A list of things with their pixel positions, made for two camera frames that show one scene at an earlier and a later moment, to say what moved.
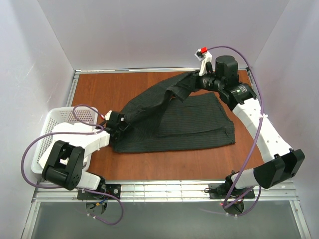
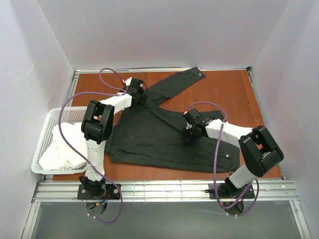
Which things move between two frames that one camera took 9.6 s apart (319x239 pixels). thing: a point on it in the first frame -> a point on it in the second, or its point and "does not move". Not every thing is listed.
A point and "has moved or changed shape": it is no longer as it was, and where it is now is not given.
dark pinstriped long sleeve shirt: x=172 y=115 has moved or changed shape
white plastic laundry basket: x=88 y=115 does not move
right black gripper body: x=197 y=81 -> x=187 y=134
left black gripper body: x=120 y=125 -> x=140 y=94
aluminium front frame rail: x=171 y=191 does not move
